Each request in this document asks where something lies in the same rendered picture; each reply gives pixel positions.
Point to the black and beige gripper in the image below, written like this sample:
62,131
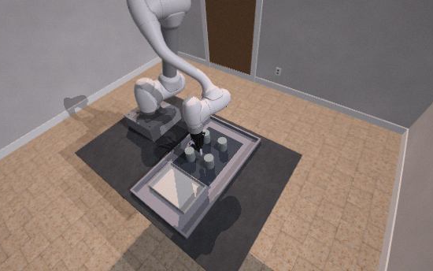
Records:
199,141

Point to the clear glass cylinder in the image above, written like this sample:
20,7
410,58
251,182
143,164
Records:
222,144
209,161
190,154
207,136

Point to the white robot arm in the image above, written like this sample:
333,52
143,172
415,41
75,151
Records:
150,93

